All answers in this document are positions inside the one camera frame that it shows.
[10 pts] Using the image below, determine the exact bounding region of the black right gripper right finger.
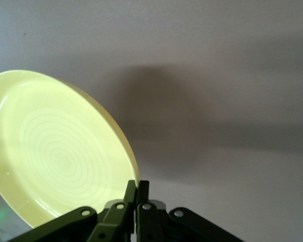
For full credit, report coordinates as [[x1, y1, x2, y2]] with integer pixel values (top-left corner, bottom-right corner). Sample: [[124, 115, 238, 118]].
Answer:
[[136, 180, 243, 242]]

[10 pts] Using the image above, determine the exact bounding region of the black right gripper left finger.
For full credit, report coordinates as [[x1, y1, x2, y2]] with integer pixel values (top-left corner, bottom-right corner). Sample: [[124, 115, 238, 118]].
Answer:
[[5, 180, 137, 242]]

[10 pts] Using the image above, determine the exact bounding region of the yellow round plate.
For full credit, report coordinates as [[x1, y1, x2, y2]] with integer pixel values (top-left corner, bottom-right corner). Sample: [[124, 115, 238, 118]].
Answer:
[[0, 70, 139, 230]]

